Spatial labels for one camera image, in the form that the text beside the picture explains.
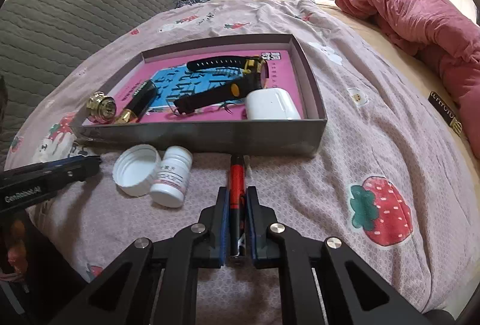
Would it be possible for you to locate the grey quilted headboard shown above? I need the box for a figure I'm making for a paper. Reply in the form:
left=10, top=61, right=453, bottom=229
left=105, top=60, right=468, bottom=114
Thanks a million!
left=1, top=0, right=178, bottom=160

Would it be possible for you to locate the gold metal knob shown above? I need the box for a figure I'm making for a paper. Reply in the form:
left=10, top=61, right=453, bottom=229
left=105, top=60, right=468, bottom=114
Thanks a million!
left=85, top=91, right=116, bottom=124

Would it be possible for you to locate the pink rumpled duvet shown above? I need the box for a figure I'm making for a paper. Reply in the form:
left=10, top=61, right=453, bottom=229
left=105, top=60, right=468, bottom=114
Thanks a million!
left=334, top=0, right=479, bottom=155

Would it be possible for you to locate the black yellow wristwatch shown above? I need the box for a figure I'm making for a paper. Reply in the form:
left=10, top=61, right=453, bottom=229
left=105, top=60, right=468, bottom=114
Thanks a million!
left=173, top=56, right=269, bottom=115

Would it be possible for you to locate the small white pill bottle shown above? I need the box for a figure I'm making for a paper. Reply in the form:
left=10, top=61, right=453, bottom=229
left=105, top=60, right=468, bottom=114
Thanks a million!
left=150, top=146, right=193, bottom=209

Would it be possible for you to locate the blue patterned cloth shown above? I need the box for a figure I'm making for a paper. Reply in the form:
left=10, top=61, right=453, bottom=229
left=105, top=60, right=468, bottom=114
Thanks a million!
left=175, top=0, right=211, bottom=8

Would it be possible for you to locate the white plastic jar lid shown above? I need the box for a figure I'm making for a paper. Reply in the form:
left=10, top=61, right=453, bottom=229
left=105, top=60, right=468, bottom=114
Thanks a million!
left=112, top=144, right=161, bottom=197

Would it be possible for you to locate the black gold lipstick tube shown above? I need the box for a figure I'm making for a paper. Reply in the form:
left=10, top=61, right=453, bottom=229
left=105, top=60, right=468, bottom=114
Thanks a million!
left=113, top=79, right=158, bottom=125

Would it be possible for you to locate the person's hand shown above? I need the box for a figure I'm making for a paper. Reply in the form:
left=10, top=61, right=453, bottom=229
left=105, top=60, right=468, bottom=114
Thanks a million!
left=2, top=218, right=28, bottom=275

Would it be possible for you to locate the pink strawberry bear bedsheet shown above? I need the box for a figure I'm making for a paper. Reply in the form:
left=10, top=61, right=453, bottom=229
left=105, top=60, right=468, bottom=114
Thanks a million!
left=5, top=0, right=479, bottom=324

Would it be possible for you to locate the white earbuds case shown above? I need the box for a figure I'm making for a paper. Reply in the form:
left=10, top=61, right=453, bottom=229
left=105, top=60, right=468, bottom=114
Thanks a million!
left=245, top=87, right=301, bottom=121

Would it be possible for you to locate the red black lighter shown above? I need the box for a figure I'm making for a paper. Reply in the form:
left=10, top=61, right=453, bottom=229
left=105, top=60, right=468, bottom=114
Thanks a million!
left=229, top=154, right=246, bottom=261

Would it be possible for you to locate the black gold small box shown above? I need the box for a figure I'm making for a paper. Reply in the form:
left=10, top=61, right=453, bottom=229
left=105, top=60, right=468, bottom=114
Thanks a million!
left=428, top=92, right=463, bottom=136

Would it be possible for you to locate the grey cardboard tray box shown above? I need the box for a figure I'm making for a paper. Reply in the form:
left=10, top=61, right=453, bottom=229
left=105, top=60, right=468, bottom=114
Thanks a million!
left=72, top=34, right=327, bottom=156

